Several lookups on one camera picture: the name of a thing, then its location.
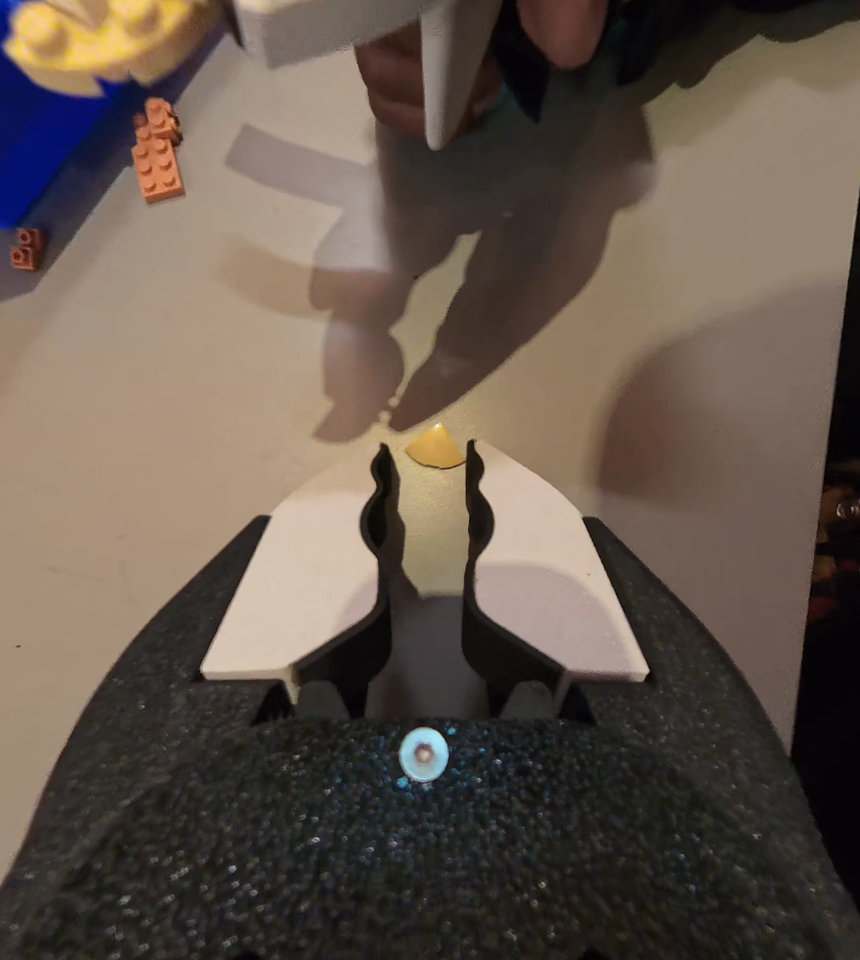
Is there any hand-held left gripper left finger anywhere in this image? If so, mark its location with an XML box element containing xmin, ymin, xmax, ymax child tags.
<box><xmin>199</xmin><ymin>441</ymin><xmax>406</xmax><ymax>715</ymax></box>

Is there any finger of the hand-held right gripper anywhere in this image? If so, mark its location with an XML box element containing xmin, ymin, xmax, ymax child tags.
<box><xmin>419</xmin><ymin>0</ymin><xmax>504</xmax><ymax>151</ymax></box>
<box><xmin>233</xmin><ymin>0</ymin><xmax>425</xmax><ymax>70</ymax></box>

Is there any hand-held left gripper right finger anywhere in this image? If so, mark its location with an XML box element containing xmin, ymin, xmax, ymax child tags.
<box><xmin>463</xmin><ymin>439</ymin><xmax>650</xmax><ymax>714</ymax></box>

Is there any tan curved brick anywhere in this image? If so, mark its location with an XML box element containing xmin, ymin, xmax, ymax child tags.
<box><xmin>405</xmin><ymin>422</ymin><xmax>466</xmax><ymax>470</ymax></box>

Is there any tan and brown brick model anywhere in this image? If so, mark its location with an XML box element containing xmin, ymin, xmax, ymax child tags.
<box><xmin>4</xmin><ymin>0</ymin><xmax>223</xmax><ymax>99</ymax></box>

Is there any grey desk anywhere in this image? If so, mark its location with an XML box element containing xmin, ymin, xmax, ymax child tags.
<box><xmin>0</xmin><ymin>0</ymin><xmax>860</xmax><ymax>924</ymax></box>

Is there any person's right hand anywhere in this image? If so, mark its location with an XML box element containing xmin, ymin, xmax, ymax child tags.
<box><xmin>357</xmin><ymin>0</ymin><xmax>613</xmax><ymax>156</ymax></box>

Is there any brown flat plate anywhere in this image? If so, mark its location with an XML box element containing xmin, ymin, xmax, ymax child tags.
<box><xmin>132</xmin><ymin>138</ymin><xmax>187</xmax><ymax>205</ymax></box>

